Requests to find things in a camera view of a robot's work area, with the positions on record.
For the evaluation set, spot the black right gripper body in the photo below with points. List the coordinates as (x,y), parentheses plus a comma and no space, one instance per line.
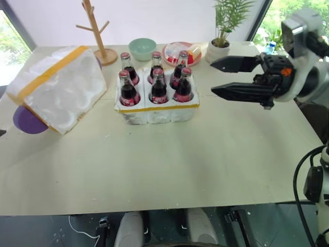
(275,65)

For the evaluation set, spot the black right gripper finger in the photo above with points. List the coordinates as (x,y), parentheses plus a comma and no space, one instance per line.
(236,64)
(244,94)

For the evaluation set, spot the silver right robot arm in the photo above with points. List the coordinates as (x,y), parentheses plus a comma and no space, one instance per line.
(321,74)

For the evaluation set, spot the glass cola bottle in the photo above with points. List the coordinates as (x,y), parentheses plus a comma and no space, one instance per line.
(156,63)
(183,88)
(128,92)
(128,68)
(181,64)
(158,91)

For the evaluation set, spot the white foam taped box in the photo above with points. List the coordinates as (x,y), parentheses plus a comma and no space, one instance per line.
(61,85)

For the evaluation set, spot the white foam crate yellow tape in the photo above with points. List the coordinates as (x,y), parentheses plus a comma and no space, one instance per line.
(159,114)

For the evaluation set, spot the blue capped water bottle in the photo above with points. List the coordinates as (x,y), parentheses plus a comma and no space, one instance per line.
(272,47)

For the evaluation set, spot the white ribbed plant pot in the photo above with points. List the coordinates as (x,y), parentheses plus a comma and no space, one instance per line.
(218,52)

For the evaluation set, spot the purple plastic bowl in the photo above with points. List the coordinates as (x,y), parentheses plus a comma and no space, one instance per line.
(27,123)

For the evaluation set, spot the orange white small cup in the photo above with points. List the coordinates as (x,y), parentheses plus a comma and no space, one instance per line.
(194,51)

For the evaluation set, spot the green leafy plant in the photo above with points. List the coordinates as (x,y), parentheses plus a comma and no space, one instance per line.
(228,18)

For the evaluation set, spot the red white snack packet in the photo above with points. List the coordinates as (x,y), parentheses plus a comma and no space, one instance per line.
(172,59)

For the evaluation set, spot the pink plate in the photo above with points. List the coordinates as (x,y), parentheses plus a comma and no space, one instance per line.
(172,52)

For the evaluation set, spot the mint green bowl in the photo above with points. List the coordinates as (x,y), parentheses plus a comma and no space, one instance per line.
(142,49)

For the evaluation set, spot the wooden mug tree stand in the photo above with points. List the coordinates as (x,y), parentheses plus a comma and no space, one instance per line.
(99,33)

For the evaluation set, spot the white rounded shape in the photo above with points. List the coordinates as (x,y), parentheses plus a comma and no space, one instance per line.
(129,229)
(201,226)

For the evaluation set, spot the black table leg bracket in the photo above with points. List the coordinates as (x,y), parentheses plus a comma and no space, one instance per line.
(102,227)
(237,223)

